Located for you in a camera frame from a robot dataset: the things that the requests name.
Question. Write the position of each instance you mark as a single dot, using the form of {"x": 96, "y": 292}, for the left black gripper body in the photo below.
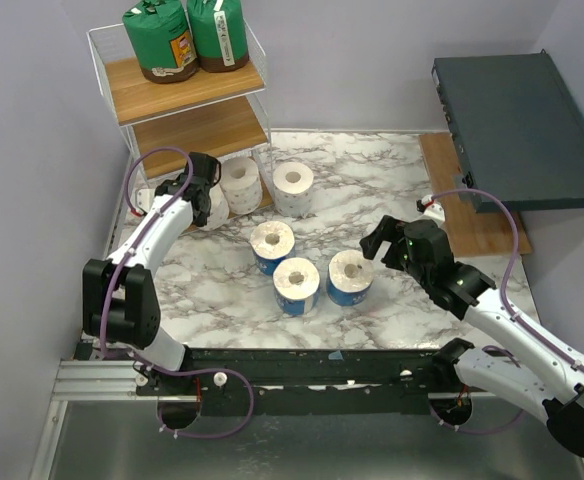
{"x": 203, "y": 216}

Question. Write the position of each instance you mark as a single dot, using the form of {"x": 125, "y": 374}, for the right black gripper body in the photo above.
{"x": 395, "y": 245}

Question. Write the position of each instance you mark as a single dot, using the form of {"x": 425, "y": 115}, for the white patterned roll blue dots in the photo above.
{"x": 219, "y": 211}

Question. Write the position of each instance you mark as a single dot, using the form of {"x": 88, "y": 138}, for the green roll white label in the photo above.
{"x": 219, "y": 34}

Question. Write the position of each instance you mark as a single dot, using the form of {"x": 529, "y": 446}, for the green roll orange label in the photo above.
{"x": 161, "y": 39}

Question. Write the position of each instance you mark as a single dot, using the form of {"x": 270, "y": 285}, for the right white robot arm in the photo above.
{"x": 549, "y": 382}

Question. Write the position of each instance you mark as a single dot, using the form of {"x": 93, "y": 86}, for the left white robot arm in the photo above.
{"x": 119, "y": 299}

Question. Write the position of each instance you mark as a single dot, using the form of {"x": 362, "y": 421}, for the wooden board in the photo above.
{"x": 470, "y": 234}

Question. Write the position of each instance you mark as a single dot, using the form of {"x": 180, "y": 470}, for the blue wrapped roll right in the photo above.
{"x": 350, "y": 277}

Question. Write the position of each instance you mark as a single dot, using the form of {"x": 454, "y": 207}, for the blue wrapped roll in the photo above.
{"x": 272, "y": 242}
{"x": 297, "y": 286}
{"x": 350, "y": 277}

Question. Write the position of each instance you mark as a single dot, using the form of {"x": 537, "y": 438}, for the blue wrapped roll left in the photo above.
{"x": 272, "y": 242}

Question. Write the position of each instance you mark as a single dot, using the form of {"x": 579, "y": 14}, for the blue wrapped roll centre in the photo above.
{"x": 297, "y": 286}

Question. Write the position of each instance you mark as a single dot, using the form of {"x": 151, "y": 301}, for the dark teal metal box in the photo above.
{"x": 516, "y": 128}

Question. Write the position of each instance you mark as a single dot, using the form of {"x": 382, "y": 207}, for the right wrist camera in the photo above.
{"x": 429, "y": 209}

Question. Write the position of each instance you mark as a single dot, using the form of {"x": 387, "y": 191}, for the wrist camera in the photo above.
{"x": 429, "y": 209}
{"x": 142, "y": 200}

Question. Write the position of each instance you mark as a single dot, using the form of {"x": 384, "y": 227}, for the white wire wooden shelf unit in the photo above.
{"x": 221, "y": 114}

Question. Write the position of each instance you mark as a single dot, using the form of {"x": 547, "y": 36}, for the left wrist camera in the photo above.
{"x": 142, "y": 200}

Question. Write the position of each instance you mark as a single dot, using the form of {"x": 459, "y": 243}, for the black mounting rail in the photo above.
{"x": 279, "y": 382}

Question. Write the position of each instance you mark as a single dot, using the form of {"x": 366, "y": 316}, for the aluminium extrusion rail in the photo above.
{"x": 79, "y": 381}

